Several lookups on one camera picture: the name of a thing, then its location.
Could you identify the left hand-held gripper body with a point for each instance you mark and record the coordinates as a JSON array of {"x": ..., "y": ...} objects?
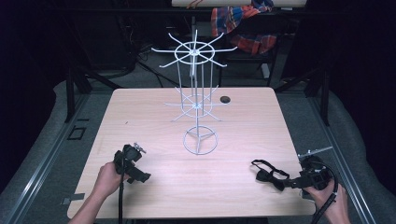
[{"x": 129, "y": 155}]

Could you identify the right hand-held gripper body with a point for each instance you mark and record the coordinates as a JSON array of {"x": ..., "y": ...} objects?
[{"x": 316, "y": 175}]

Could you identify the black bow tie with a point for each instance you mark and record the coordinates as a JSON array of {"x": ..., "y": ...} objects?
[{"x": 267, "y": 175}]

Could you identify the person's left hand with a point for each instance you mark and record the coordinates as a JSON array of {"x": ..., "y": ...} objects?
[{"x": 107, "y": 182}]

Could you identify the person's right hand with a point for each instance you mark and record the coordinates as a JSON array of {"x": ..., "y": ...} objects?
[{"x": 330, "y": 202}]

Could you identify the grey tape strip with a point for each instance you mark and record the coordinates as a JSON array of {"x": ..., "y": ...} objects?
[{"x": 74, "y": 198}]

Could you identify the black chair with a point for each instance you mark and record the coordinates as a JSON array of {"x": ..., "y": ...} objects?
[{"x": 249, "y": 62}]

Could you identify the plaid cloth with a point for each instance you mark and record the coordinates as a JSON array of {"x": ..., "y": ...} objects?
[{"x": 236, "y": 18}]

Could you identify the aluminium floor rail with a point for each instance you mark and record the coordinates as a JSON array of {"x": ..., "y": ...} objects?
[
  {"x": 46, "y": 161},
  {"x": 339, "y": 161}
]

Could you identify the black frame post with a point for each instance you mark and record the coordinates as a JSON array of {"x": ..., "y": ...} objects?
[
  {"x": 70, "y": 93},
  {"x": 325, "y": 96}
]

